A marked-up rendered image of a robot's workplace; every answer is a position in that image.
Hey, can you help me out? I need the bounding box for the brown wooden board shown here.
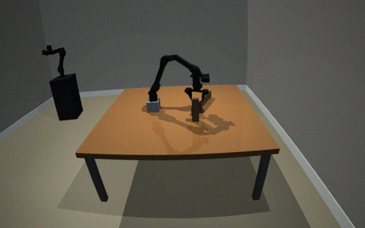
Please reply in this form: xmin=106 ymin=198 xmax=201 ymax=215
xmin=199 ymin=90 xmax=211 ymax=110

